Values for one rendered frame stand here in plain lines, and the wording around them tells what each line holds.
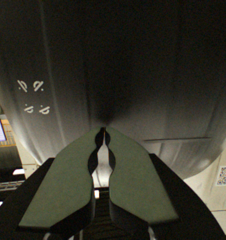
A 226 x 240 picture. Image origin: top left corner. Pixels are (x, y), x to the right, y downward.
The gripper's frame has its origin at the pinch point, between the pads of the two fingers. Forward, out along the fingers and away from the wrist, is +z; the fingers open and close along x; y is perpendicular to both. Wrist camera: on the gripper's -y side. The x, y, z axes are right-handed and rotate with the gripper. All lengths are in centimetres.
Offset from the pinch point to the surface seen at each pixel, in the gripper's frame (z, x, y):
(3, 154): 800, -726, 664
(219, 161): 19.9, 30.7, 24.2
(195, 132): 1.8, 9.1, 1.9
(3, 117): 501, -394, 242
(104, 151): 2.1, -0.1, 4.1
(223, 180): 19.0, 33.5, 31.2
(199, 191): 21, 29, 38
